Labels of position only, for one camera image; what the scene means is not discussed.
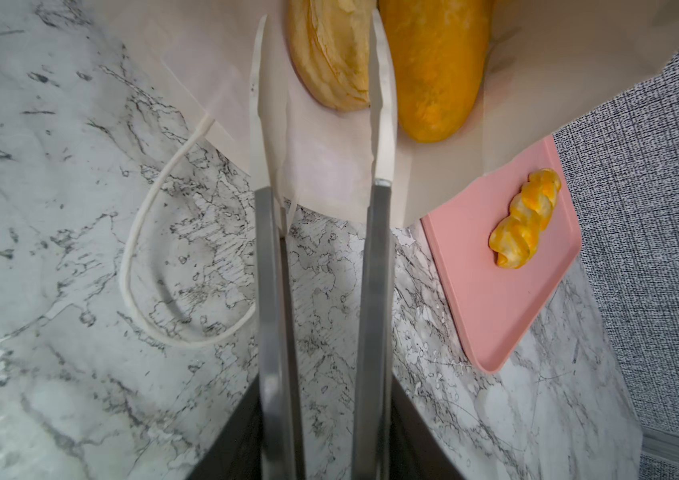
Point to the long orange fake bread loaf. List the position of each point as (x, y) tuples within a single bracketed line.
[(439, 51)]

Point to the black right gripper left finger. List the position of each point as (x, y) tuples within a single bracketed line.
[(236, 452)]

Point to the pink plastic tray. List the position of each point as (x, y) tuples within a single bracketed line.
[(493, 307)]

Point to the round brown fake bun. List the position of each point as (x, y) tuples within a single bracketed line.
[(328, 43)]

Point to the yellow twisted fake bread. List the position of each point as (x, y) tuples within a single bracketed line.
[(516, 238)]

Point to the metal tongs with white tips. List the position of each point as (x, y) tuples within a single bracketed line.
[(324, 296)]

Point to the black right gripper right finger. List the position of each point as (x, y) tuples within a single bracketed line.
[(413, 450)]

